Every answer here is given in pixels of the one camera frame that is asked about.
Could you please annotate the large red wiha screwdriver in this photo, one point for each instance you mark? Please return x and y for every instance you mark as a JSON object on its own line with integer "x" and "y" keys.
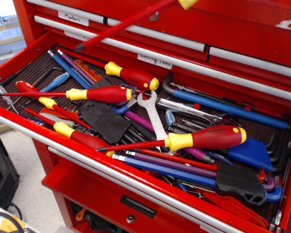
{"x": 133, "y": 19}

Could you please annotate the purple hex key middle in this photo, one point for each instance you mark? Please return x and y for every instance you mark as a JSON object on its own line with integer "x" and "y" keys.
{"x": 148, "y": 125}

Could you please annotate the silver open-end wrench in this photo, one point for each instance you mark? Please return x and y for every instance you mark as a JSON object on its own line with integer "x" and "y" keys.
{"x": 150, "y": 106}

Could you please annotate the chrome adjustable wrench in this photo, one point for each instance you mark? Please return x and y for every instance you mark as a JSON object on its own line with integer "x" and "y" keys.
{"x": 182, "y": 109}

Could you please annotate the red yellow screwdriver back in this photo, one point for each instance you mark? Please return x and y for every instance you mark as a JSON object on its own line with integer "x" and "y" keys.
{"x": 138, "y": 78}

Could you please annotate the long red hex key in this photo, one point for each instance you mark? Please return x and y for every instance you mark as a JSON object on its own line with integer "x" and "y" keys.
{"x": 182, "y": 164}

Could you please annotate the red yellow screwdriver middle left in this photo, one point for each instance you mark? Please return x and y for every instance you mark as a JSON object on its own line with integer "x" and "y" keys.
{"x": 107, "y": 94}

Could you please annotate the red tool chest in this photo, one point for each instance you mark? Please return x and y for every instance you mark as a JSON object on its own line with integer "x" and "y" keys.
{"x": 253, "y": 18}

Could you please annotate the black hex key holder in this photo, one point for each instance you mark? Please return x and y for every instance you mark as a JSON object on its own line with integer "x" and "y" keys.
{"x": 109, "y": 124}

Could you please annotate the long purple hex key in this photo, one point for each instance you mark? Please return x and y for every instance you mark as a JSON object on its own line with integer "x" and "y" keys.
{"x": 268, "y": 183}

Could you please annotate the white cutting tools label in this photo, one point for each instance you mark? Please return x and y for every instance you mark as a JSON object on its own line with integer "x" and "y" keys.
{"x": 154, "y": 61}

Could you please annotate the red yellow screwdriver front right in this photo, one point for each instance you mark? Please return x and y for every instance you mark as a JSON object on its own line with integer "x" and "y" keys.
{"x": 213, "y": 138}

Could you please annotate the long blue hex key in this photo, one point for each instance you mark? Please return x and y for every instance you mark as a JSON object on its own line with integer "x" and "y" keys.
{"x": 272, "y": 196}

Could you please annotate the blue sleeved large hex key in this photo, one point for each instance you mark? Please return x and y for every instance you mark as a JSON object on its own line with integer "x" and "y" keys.
{"x": 268, "y": 120}

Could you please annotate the orange hex key holder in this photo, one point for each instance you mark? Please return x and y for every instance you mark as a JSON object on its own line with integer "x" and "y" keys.
{"x": 93, "y": 74}

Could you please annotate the blue hex key back left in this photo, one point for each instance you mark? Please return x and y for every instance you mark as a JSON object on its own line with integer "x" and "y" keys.
{"x": 70, "y": 71}

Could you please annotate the red yellow screwdriver front left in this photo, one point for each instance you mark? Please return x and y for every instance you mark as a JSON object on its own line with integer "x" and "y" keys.
{"x": 69, "y": 136}

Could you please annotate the purple hex key back left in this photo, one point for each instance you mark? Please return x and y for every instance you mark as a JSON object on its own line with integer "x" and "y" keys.
{"x": 77, "y": 68}

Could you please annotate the open red drawer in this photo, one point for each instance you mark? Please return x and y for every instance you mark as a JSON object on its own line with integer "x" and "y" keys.
{"x": 258, "y": 73}

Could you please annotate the small red yellow screwdriver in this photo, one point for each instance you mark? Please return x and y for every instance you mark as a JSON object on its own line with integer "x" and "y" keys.
{"x": 25, "y": 87}

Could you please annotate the silver chest lock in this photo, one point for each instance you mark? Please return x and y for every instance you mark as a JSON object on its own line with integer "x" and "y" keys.
{"x": 154, "y": 17}

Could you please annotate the blue hex key holder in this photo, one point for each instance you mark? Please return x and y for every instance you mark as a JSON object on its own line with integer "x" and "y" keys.
{"x": 252, "y": 152}

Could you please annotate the black holder front right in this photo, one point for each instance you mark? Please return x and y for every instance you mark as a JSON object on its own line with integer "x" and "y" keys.
{"x": 240, "y": 183}

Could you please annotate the white markers label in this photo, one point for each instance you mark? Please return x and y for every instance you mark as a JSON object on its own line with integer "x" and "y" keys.
{"x": 73, "y": 18}

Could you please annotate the red plastic holder front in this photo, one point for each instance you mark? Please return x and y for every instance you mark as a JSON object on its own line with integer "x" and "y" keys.
{"x": 235, "y": 207}

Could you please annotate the black box on floor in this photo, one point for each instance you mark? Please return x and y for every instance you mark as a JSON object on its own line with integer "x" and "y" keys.
{"x": 9, "y": 178}

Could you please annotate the blue handled tool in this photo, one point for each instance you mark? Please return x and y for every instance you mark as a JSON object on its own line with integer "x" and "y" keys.
{"x": 56, "y": 82}

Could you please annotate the clear handle small screwdriver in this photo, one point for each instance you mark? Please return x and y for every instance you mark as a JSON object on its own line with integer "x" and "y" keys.
{"x": 7, "y": 99}

